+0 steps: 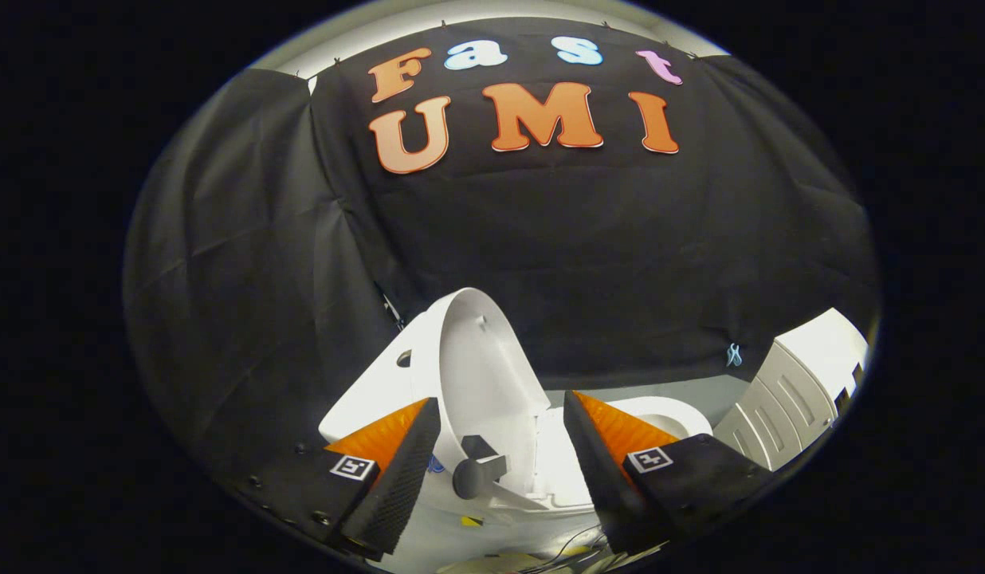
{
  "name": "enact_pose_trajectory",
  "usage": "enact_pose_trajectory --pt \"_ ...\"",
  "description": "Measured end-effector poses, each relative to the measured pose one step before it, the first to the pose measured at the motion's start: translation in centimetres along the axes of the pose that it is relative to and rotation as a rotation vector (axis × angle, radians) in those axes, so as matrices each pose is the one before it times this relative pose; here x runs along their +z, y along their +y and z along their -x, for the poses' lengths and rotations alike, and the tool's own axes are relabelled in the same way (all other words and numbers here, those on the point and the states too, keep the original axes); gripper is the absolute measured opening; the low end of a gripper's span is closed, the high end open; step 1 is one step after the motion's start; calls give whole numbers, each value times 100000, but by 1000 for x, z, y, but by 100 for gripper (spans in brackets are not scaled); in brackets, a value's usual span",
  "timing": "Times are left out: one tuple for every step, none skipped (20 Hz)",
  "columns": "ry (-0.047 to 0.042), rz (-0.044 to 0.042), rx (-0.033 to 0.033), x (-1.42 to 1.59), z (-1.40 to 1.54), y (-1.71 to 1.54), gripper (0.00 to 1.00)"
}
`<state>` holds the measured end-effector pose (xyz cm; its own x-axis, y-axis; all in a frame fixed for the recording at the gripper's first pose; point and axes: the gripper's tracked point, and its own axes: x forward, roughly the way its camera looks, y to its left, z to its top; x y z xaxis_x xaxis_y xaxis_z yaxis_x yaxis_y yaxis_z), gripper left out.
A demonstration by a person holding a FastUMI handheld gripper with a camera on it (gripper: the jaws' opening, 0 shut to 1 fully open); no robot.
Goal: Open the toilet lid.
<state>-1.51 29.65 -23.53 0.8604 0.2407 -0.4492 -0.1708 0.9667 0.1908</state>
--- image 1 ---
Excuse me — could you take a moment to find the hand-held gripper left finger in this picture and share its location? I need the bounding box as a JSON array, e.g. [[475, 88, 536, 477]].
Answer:
[[233, 396, 443, 556]]

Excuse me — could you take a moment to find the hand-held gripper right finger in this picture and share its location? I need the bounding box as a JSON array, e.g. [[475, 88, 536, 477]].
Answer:
[[563, 389, 778, 556]]

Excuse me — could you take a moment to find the white toilet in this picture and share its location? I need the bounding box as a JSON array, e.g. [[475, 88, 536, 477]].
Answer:
[[318, 301, 712, 574]]

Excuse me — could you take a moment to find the beige cloth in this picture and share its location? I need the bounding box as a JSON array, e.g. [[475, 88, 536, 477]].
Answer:
[[435, 550, 543, 574]]

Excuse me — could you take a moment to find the white drawer cabinet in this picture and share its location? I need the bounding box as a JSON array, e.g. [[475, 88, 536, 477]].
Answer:
[[713, 308, 870, 472]]

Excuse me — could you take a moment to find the black backdrop cloth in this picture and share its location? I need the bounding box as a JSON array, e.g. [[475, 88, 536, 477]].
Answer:
[[124, 16, 882, 511]]

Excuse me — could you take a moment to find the tangle of black cables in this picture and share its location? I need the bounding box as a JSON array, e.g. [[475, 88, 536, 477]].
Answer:
[[539, 524, 622, 573]]

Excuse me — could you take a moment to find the dark grey knob handle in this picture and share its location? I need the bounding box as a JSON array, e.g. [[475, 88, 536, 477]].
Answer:
[[452, 434, 511, 501]]

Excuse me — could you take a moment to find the white toilet seat ring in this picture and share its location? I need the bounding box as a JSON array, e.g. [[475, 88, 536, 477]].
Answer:
[[540, 395, 713, 508]]

